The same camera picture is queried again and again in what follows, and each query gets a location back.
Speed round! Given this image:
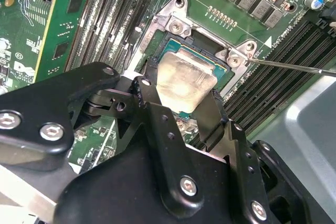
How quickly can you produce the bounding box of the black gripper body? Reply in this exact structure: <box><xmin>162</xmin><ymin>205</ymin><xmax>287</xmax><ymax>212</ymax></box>
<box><xmin>54</xmin><ymin>141</ymin><xmax>246</xmax><ymax>224</ymax></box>

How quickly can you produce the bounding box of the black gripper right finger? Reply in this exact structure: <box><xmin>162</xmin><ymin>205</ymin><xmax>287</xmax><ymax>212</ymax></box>
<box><xmin>198</xmin><ymin>90</ymin><xmax>320</xmax><ymax>224</ymax></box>

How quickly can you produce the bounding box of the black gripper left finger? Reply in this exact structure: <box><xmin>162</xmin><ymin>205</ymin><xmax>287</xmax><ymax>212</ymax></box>
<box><xmin>0</xmin><ymin>56</ymin><xmax>206</xmax><ymax>221</ymax></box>

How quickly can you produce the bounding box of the silver CPU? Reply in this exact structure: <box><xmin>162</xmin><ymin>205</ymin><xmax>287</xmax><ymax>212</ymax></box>
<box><xmin>154</xmin><ymin>37</ymin><xmax>229</xmax><ymax>120</ymax></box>

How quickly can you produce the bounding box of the metal wire locking lever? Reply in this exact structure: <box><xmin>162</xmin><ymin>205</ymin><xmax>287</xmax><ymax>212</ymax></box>
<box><xmin>246</xmin><ymin>57</ymin><xmax>336</xmax><ymax>77</ymax></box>

